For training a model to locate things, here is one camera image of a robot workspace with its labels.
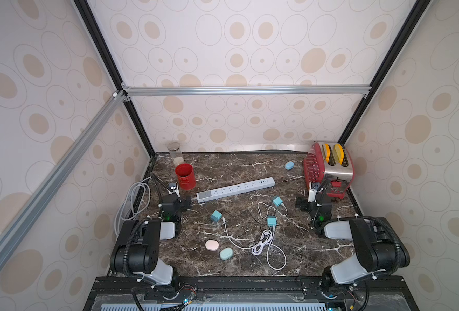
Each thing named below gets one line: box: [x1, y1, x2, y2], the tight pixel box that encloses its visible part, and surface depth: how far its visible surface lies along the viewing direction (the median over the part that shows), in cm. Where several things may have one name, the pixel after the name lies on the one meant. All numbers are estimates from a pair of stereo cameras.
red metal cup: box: [175, 163, 197, 191], surface depth 100 cm
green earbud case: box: [219, 247, 233, 261], surface depth 82 cm
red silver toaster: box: [303, 141, 355, 199], surface depth 94 cm
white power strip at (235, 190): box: [195, 176, 276, 204], surface depth 102 cm
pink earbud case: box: [204, 239, 220, 251], surface depth 85 cm
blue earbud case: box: [284, 161, 295, 170], surface depth 115 cm
